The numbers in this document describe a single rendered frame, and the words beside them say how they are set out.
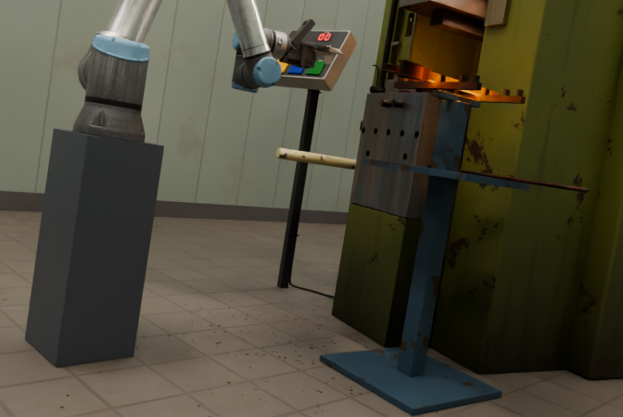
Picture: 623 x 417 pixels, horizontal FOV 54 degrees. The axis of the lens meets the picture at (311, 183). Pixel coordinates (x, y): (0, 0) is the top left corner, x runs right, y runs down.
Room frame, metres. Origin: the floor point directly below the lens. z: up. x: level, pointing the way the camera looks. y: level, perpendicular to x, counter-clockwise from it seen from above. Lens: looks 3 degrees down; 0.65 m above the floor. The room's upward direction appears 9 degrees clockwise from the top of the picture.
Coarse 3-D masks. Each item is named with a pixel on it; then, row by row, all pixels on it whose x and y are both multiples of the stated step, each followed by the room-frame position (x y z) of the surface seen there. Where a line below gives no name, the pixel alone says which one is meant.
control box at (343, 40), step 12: (288, 36) 2.89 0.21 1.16; (312, 36) 2.81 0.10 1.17; (324, 36) 2.77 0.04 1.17; (336, 36) 2.74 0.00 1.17; (348, 36) 2.71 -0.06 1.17; (348, 48) 2.72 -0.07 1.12; (336, 60) 2.66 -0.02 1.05; (324, 72) 2.63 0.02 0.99; (336, 72) 2.67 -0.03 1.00; (276, 84) 2.83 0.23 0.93; (288, 84) 2.78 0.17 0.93; (300, 84) 2.73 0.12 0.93; (312, 84) 2.68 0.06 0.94; (324, 84) 2.64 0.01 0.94
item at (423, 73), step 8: (400, 64) 1.70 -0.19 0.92; (408, 64) 1.71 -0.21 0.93; (416, 64) 1.72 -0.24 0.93; (400, 72) 1.70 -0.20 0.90; (408, 72) 1.71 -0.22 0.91; (416, 72) 1.73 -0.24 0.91; (424, 72) 1.74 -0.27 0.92; (432, 72) 1.76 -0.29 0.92; (416, 80) 1.74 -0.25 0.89; (424, 80) 1.75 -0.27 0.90; (432, 80) 1.77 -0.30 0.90; (448, 80) 1.80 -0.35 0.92; (456, 80) 1.83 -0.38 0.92
